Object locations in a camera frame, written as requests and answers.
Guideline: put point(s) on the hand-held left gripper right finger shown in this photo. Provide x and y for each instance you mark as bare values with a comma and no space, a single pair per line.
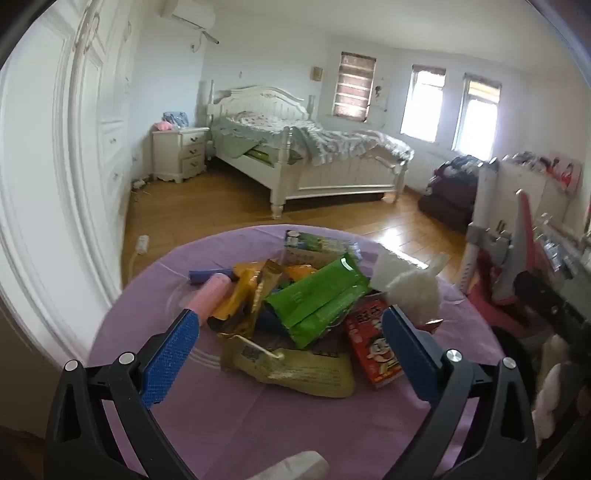
408,353

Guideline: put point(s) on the pink roll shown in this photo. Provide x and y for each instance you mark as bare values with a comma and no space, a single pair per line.
212,293

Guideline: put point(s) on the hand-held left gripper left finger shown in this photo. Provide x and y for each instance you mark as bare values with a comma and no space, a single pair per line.
171,355

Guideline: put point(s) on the blue cloth bundle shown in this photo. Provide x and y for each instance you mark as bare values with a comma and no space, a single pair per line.
176,119

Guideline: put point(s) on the bright window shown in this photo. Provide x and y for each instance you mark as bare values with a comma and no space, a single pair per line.
422,106
475,115

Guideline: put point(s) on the white nightstand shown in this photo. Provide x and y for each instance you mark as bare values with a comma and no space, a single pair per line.
178,152

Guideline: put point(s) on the brown stick packet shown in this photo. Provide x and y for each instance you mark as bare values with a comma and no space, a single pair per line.
267,277

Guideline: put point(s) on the green and white packet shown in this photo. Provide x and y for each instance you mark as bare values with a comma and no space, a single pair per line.
309,244

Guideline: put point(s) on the white tissue ball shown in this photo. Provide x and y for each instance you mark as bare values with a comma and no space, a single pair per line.
411,288

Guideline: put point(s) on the red milk carton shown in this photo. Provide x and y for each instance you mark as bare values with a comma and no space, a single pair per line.
369,346

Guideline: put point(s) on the pink and white chair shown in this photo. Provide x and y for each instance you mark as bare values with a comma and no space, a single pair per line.
524,240

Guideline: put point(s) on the beige snack packet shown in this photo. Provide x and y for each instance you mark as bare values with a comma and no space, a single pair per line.
304,374

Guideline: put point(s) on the small wall hanging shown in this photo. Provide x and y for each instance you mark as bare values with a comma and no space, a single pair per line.
316,74

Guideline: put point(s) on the green wet wipe packet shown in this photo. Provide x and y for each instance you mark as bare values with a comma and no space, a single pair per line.
318,300

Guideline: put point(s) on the pale floral quilt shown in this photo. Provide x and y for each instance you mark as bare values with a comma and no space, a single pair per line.
341,143

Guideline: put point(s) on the pile of dark bags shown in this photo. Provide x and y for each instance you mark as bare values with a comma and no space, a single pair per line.
452,194

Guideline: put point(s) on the purple tablecloth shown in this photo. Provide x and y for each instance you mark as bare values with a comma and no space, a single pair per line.
277,429

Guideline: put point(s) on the white bed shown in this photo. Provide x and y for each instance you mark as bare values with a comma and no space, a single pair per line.
341,177

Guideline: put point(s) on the blue purple tube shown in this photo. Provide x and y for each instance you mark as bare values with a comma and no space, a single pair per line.
203,276

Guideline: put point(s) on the white crumpled tissue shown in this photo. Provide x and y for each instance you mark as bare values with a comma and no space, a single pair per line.
388,265

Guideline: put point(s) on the white cabinet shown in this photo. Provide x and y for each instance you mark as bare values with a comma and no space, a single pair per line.
508,194

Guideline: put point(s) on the white power strip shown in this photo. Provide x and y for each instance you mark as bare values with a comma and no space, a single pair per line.
142,243

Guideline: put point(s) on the blue packet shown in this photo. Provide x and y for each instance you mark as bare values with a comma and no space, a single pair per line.
270,319

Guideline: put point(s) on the pink cloth bundle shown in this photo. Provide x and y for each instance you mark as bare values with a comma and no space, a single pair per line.
161,125

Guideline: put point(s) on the window with brown blind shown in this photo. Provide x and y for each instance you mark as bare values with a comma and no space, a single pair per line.
353,87

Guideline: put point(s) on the white wardrobe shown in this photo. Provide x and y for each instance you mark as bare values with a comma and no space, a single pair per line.
46,161

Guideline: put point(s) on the white air conditioner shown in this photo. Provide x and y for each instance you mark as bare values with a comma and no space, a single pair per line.
189,14

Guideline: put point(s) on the yellow orange snack packet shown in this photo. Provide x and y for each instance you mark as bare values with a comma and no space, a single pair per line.
240,295

